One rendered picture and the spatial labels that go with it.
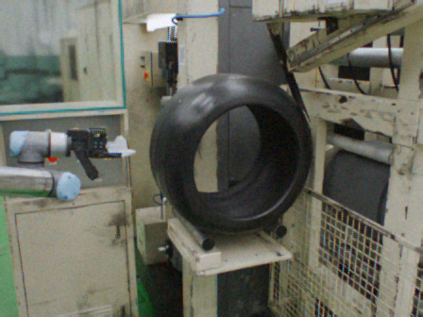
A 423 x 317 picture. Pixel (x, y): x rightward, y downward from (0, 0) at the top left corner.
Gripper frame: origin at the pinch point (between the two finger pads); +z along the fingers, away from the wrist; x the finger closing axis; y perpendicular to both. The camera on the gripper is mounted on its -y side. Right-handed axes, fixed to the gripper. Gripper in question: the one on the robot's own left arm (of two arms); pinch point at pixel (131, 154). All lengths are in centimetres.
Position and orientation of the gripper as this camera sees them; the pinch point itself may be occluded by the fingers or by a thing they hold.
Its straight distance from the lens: 138.2
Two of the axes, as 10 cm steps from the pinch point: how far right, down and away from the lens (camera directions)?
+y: 1.2, -9.7, -2.3
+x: -3.7, -2.6, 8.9
